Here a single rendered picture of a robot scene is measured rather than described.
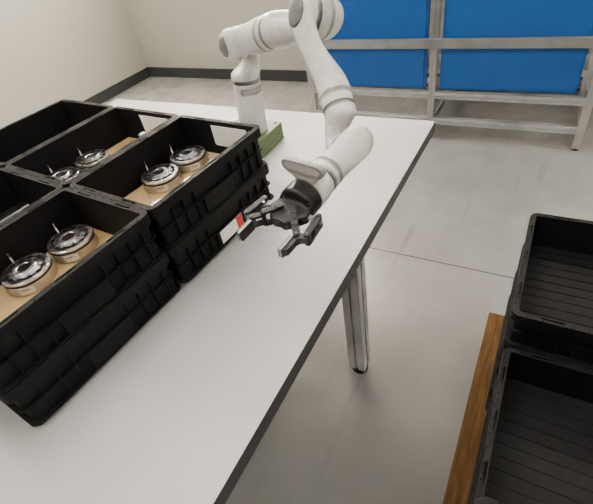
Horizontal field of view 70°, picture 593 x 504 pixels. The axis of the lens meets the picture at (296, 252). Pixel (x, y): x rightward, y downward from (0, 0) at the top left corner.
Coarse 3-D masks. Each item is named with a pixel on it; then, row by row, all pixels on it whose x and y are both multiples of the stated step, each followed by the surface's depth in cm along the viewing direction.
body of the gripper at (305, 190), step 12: (300, 180) 79; (288, 192) 78; (300, 192) 77; (312, 192) 78; (288, 204) 79; (300, 204) 78; (312, 204) 77; (276, 216) 77; (288, 216) 76; (300, 216) 76; (288, 228) 76
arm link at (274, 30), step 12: (324, 0) 90; (336, 0) 92; (276, 12) 105; (324, 12) 90; (336, 12) 92; (264, 24) 106; (276, 24) 104; (288, 24) 103; (324, 24) 92; (336, 24) 93; (264, 36) 107; (276, 36) 106; (288, 36) 105; (324, 36) 95; (276, 48) 109
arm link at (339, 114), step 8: (328, 104) 89; (336, 104) 87; (344, 104) 87; (352, 104) 88; (328, 112) 89; (336, 112) 88; (344, 112) 88; (352, 112) 88; (328, 120) 89; (336, 120) 89; (344, 120) 90; (352, 120) 92; (328, 128) 90; (336, 128) 91; (344, 128) 92; (328, 136) 91; (336, 136) 91; (328, 144) 91
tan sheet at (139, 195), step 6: (210, 156) 123; (186, 174) 117; (192, 174) 117; (132, 192) 114; (138, 192) 114; (144, 192) 113; (168, 192) 111; (126, 198) 112; (132, 198) 112; (138, 198) 111; (144, 198) 111; (156, 198) 110; (150, 204) 108
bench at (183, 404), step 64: (320, 128) 156; (384, 128) 148; (384, 192) 119; (256, 256) 106; (320, 256) 103; (192, 320) 93; (256, 320) 91; (320, 320) 88; (128, 384) 83; (192, 384) 81; (256, 384) 79; (0, 448) 77; (64, 448) 75; (128, 448) 73; (192, 448) 71
